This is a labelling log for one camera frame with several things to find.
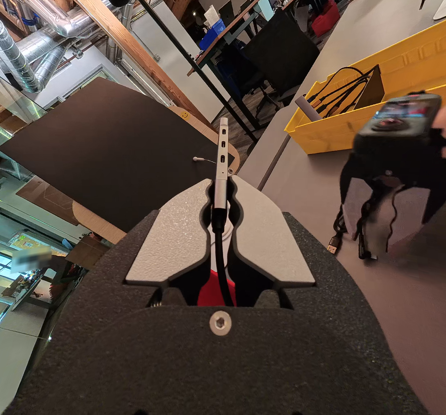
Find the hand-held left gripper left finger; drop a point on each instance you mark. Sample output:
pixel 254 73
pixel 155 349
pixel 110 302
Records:
pixel 167 241

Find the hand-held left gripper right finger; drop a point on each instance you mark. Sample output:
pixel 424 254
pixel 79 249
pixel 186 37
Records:
pixel 271 244

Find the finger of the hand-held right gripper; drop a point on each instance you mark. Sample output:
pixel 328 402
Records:
pixel 411 209
pixel 378 213

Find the yellow plastic bin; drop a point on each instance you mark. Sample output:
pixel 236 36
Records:
pixel 348 133

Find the red plastic bin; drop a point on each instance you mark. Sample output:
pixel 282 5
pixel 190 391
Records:
pixel 209 293

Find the silver usb hub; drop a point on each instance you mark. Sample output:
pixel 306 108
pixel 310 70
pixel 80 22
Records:
pixel 308 108
pixel 222 150

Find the person's right hand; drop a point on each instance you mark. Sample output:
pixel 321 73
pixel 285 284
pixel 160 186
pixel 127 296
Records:
pixel 441 122

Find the black backdrop board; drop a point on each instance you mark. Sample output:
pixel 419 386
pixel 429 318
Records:
pixel 104 150

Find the black office chair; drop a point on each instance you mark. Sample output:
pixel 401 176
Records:
pixel 240 70

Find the wooden ceiling beam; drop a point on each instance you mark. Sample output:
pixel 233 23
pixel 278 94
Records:
pixel 139 56

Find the blue plastic bin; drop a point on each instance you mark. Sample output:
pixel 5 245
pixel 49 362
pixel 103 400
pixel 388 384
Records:
pixel 210 35

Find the silver round duct pipes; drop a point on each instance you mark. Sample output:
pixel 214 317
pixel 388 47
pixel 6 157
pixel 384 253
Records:
pixel 52 14

